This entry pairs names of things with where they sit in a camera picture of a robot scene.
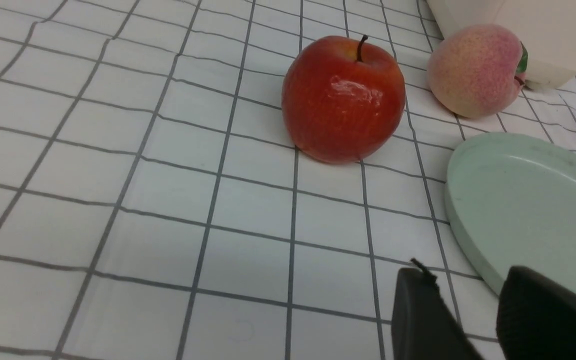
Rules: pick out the red apple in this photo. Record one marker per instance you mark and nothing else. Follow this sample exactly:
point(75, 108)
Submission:
point(342, 99)

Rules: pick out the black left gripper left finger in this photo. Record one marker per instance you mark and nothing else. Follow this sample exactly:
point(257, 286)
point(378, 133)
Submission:
point(422, 326)

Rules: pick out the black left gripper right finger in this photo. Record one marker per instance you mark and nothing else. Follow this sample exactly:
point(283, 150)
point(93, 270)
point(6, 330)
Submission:
point(536, 317)

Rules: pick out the mint green plate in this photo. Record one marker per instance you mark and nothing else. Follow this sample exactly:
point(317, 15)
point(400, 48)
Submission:
point(511, 200)

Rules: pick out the pink peach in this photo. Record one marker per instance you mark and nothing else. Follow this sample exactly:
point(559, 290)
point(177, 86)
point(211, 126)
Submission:
point(478, 71)

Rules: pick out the white checkered tablecloth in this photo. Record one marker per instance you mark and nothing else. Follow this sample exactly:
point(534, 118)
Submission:
point(153, 207)

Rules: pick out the cream white toaster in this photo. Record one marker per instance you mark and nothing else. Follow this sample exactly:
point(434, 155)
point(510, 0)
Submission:
point(547, 28)

